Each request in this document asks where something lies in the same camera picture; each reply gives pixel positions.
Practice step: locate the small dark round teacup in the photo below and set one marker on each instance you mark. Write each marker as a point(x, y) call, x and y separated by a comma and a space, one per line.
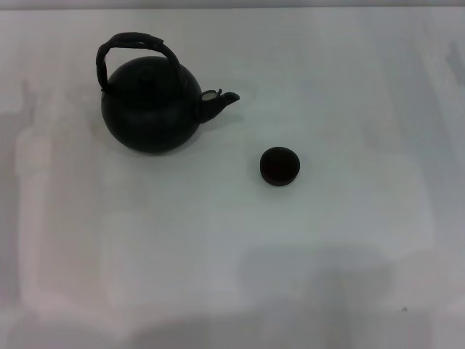
point(280, 167)

